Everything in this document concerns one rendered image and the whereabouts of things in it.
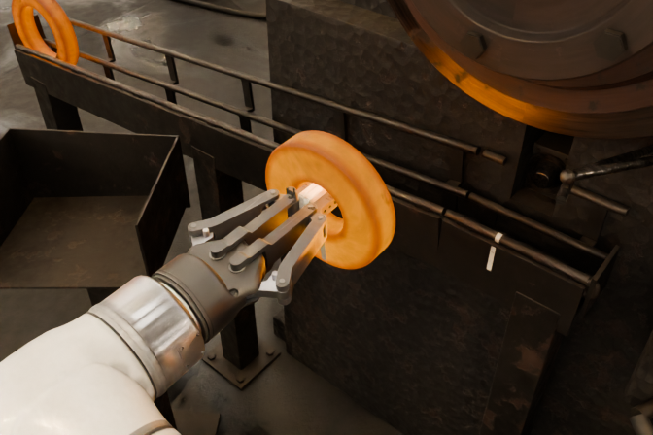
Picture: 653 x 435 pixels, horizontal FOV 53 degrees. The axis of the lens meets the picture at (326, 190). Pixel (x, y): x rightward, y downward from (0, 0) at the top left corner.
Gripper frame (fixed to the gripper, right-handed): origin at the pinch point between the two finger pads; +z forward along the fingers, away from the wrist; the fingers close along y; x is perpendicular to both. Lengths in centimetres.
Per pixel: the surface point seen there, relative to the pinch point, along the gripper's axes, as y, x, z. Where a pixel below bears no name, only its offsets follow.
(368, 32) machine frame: -16.0, 1.2, 28.6
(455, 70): 3.1, 6.2, 19.0
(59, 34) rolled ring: -88, -17, 20
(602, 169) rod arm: 22.3, 4.7, 13.9
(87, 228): -41.8, -24.0, -7.6
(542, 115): 13.8, 4.7, 18.9
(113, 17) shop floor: -227, -89, 115
